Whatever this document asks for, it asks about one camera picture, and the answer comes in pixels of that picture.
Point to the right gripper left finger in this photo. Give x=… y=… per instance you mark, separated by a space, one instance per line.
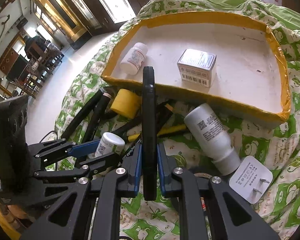
x=90 y=209

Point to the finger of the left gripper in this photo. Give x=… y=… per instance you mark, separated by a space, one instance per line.
x=75 y=148
x=90 y=167

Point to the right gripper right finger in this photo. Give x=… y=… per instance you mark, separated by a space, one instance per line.
x=208 y=207

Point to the white bottle green label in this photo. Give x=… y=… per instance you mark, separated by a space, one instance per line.
x=109 y=143

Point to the white power adapter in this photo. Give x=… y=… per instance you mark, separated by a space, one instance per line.
x=251 y=180

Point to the long black tube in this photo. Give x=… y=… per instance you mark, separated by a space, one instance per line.
x=82 y=114

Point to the large white bottle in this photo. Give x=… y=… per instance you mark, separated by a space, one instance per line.
x=214 y=140

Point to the long black pen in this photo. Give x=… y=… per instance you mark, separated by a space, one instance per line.
x=149 y=135

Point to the white bottle red label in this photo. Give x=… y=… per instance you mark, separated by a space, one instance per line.
x=132 y=61

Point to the white medicine box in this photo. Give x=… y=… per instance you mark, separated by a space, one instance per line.
x=198 y=67

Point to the black marker orange ends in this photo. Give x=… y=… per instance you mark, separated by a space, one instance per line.
x=129 y=125

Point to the black electrical tape roll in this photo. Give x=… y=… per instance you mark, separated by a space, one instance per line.
x=204 y=187

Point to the left hand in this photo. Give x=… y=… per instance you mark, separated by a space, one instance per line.
x=14 y=220

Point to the yellow black pen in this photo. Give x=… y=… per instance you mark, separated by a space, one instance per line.
x=162 y=132

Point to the green patterned quilt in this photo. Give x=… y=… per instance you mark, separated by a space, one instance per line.
x=277 y=149

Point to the wooden chairs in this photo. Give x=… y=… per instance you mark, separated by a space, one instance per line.
x=36 y=61

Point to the wooden doors with glass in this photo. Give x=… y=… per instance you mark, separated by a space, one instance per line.
x=79 y=20

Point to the yellow taped foam tray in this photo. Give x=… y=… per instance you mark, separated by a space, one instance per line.
x=230 y=61

